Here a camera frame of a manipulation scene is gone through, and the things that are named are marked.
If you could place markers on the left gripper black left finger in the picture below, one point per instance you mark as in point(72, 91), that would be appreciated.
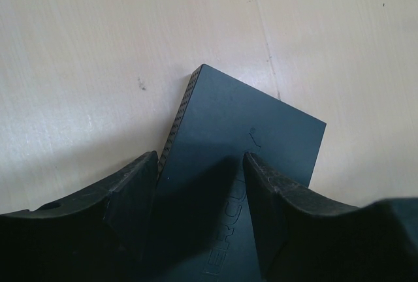
point(95, 234)

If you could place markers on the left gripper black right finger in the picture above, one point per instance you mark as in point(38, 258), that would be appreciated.
point(301, 235)

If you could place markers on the black network switch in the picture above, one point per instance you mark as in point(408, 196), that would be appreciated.
point(201, 227)

